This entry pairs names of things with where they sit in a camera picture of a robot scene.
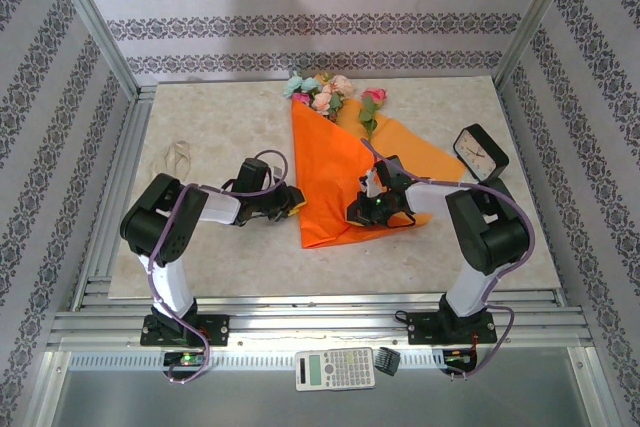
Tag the small black box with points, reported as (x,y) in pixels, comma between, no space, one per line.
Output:
(386,361)

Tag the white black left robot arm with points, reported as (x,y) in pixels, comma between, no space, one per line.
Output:
(170,292)

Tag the pale peach artificial flower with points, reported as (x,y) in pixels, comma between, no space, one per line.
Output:
(342,84)

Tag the aluminium frame post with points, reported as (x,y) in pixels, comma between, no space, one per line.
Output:
(537,22)
(90,22)

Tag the white scientific calculator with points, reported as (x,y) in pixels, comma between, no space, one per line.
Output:
(335,369)

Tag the small circuit board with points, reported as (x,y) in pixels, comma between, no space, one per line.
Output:
(457,358)
(185,359)

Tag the pink artificial rose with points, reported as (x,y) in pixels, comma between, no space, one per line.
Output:
(374,95)

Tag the cream artificial rose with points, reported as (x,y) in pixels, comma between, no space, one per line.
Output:
(322,103)

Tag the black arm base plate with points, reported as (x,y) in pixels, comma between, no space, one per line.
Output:
(215,329)
(425,329)

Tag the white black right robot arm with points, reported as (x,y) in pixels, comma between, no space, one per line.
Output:
(470,292)

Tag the black alarm clock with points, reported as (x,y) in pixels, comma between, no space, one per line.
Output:
(475,152)

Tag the aluminium side rail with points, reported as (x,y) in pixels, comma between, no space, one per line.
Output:
(550,267)
(115,197)

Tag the aluminium front frame rail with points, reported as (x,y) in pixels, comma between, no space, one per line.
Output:
(320,319)

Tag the orange wrapping paper sheet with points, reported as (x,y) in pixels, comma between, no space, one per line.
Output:
(325,172)

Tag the beige fabric ribbon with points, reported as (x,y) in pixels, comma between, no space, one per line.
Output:
(170,153)

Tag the magenta artificial flower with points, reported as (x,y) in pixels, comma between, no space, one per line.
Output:
(302,98)

